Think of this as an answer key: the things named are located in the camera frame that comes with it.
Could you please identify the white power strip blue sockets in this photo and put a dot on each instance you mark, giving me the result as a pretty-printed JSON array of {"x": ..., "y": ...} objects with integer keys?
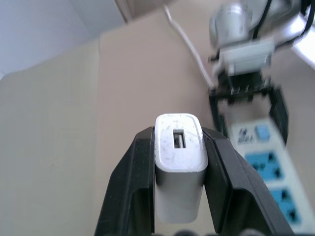
[{"x": 275, "y": 169}]

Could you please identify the white USB charger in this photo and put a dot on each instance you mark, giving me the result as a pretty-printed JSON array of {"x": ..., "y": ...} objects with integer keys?
[{"x": 180, "y": 157}]

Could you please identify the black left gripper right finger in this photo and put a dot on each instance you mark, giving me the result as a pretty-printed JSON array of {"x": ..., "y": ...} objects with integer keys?
[{"x": 236, "y": 186}]

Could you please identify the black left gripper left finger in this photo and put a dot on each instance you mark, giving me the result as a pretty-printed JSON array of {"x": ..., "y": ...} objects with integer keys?
[{"x": 128, "y": 186}]

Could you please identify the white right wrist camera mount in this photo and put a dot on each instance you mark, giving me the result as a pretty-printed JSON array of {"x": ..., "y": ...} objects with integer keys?
[{"x": 246, "y": 56}]

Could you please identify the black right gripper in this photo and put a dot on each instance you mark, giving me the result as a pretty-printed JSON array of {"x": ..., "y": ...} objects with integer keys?
[{"x": 246, "y": 86}]

